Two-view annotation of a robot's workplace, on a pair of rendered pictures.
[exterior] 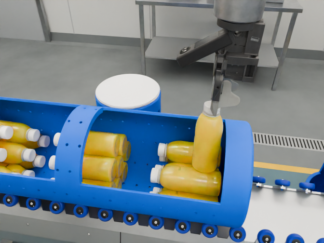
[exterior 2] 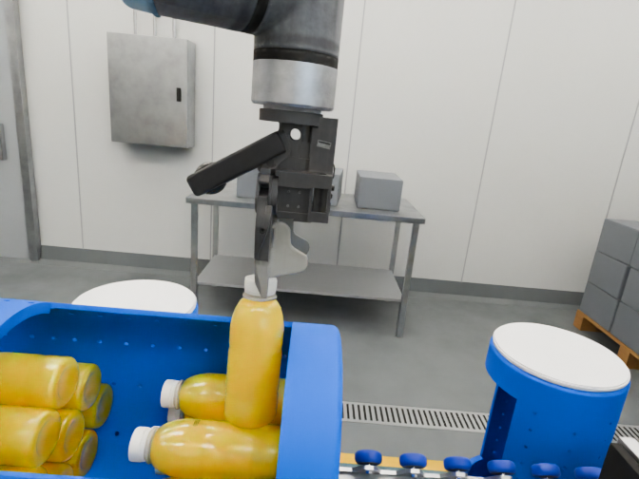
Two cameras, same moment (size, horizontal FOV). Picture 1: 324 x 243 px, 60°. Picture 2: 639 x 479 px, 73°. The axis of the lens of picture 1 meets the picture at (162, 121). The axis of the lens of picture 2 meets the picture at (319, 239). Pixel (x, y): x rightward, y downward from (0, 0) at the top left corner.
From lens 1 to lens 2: 20 cm
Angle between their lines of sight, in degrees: 24
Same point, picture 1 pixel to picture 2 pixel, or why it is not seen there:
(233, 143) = (301, 355)
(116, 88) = (114, 300)
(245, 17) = (300, 96)
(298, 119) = (439, 380)
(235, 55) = (291, 171)
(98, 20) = (126, 230)
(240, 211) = not seen: outside the picture
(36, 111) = not seen: outside the picture
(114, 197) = not seen: outside the picture
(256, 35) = (326, 139)
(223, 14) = (264, 91)
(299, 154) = (448, 438)
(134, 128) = (123, 355)
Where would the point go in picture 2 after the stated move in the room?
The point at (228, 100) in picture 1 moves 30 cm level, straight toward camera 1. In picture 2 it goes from (285, 261) to (165, 469)
